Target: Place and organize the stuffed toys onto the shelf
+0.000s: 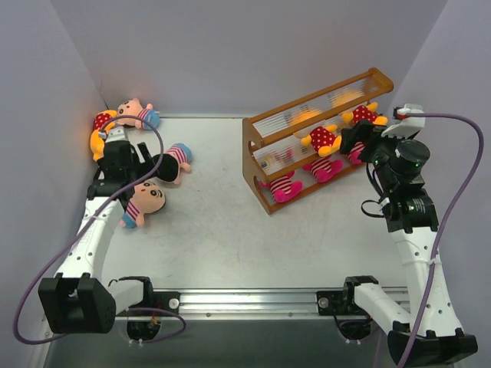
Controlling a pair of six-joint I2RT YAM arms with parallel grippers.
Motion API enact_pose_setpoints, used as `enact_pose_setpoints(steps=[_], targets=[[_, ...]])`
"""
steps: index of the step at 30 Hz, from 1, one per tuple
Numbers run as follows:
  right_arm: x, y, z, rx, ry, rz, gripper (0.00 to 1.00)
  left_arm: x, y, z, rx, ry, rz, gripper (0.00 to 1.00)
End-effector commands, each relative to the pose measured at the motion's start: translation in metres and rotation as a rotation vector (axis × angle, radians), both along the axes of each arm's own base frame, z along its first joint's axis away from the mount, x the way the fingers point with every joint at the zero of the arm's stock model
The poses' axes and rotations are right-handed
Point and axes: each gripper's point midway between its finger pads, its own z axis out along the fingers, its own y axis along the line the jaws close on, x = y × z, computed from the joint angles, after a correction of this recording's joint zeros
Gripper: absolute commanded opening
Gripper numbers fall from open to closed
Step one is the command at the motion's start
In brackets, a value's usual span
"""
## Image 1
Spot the white pink plush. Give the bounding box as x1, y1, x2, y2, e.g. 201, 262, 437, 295
259, 153, 303, 203
346, 142, 364, 165
302, 155, 344, 183

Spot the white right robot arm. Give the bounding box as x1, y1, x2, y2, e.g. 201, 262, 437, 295
341, 120, 478, 367

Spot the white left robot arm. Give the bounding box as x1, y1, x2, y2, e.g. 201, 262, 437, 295
38, 140, 166, 334

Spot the wooden toy shelf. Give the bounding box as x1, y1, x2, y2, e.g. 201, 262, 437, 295
242, 67, 394, 215

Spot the black hair boy plush centre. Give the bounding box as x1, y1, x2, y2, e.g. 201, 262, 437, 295
155, 143, 193, 186

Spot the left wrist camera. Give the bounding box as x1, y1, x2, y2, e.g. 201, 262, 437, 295
98, 126, 128, 144

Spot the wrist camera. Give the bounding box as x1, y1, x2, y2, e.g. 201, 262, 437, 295
98, 126, 128, 144
381, 103, 426, 139

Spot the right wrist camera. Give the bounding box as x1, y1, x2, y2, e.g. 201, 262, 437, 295
381, 103, 426, 139

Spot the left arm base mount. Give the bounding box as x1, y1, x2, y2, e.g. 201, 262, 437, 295
153, 291, 181, 314

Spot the aluminium table edge rail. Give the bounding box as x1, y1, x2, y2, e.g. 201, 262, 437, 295
114, 289, 415, 321

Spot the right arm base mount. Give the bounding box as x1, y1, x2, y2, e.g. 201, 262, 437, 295
316, 275, 379, 317

